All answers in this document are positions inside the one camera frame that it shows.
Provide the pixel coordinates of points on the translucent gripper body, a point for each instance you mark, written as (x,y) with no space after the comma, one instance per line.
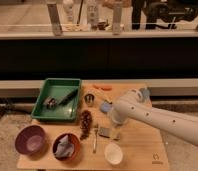
(114,132)

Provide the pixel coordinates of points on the dark grey eraser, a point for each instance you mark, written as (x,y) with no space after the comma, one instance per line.
(107,133)

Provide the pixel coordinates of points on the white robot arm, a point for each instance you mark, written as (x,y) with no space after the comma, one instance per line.
(132,105)

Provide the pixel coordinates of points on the white plastic cup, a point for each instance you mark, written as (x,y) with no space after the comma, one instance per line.
(113,154)

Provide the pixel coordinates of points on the small metal cup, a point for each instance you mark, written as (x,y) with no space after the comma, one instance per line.
(89,99)

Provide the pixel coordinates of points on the blue sponge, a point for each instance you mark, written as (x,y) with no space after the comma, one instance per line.
(105,107)

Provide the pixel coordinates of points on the brown pine cone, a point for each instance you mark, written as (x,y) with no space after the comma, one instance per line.
(85,124)

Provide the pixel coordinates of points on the orange carrot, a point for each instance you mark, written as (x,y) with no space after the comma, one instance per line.
(103,87)

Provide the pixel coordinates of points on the red bowl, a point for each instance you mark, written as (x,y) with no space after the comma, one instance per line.
(73,139)

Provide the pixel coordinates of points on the blue round object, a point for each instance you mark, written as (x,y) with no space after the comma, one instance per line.
(145,93)

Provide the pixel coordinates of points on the grey crumpled cloth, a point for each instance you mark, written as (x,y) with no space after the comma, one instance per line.
(64,148)

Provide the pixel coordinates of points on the black marker pen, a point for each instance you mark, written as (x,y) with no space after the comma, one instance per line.
(68,97)

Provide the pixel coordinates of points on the green plastic tray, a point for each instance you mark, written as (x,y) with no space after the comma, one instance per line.
(57,88)

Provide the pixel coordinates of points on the small metal clip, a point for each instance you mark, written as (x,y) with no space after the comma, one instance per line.
(50,102)

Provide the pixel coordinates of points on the purple bowl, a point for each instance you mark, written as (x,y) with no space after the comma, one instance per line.
(30,140)

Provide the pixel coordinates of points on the black office chair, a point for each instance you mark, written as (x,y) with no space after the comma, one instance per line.
(170,11)

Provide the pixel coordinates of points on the yellow handled tool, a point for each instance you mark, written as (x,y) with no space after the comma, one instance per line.
(103,96)

